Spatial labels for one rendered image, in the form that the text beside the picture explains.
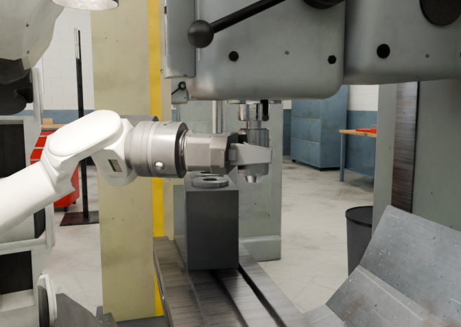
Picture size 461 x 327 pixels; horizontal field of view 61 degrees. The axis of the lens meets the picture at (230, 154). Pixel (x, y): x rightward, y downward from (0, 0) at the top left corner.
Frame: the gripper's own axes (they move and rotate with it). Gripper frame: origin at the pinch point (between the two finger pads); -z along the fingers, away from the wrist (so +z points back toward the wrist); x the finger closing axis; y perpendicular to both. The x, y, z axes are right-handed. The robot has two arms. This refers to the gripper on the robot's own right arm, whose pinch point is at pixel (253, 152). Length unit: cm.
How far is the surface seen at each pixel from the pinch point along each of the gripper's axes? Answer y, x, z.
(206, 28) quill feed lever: -15.1, -16.9, 3.5
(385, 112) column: -5.9, 32.7, -25.5
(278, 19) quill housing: -17.5, -9.3, -3.6
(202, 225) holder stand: 20.1, 25.2, 13.8
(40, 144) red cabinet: 43, 359, 290
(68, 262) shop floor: 125, 228, 177
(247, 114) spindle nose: -5.9, -2.3, 0.6
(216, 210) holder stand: 16.6, 26.1, 10.8
